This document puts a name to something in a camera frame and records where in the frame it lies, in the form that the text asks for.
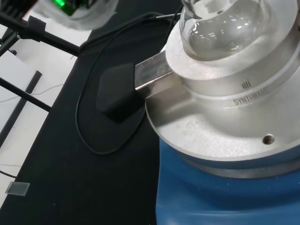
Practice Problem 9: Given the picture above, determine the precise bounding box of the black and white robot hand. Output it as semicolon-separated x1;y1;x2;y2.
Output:
30;0;119;30

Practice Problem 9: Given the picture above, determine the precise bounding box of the black heater cable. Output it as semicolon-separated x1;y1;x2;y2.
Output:
75;12;180;156

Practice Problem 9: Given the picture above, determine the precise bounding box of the black cloth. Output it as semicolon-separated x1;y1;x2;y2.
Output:
0;0;186;225

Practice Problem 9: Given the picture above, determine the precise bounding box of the thin metal temperature probe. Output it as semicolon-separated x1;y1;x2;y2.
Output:
154;13;183;20

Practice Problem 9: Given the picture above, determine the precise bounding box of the heater with blue base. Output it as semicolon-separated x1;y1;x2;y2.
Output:
95;0;300;225

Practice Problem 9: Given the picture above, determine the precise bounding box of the black tripod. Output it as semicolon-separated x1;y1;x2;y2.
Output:
0;0;82;141

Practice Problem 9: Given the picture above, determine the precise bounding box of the pale board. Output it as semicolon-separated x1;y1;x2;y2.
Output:
0;22;92;188

